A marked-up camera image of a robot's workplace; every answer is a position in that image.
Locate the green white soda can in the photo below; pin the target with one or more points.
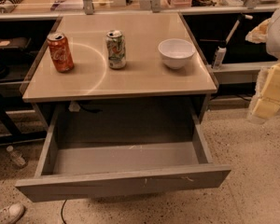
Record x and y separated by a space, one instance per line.
116 51

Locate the white sneaker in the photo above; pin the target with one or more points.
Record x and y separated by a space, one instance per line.
12 213

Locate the red cola can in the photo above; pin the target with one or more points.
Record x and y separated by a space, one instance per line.
60 52

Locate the white bowl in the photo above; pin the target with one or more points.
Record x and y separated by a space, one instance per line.
176 53

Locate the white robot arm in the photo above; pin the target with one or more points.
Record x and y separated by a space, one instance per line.
268 32

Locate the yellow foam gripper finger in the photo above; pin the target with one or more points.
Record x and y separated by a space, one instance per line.
266 101

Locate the grey top drawer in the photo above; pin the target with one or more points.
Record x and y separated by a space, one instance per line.
123 149

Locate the clear plastic water bottle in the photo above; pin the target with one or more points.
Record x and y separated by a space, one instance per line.
16 157

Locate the grey cabinet with beige top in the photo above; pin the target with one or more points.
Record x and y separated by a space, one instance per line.
143 75

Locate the white tag under tabletop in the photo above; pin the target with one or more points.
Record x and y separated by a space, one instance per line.
74 106

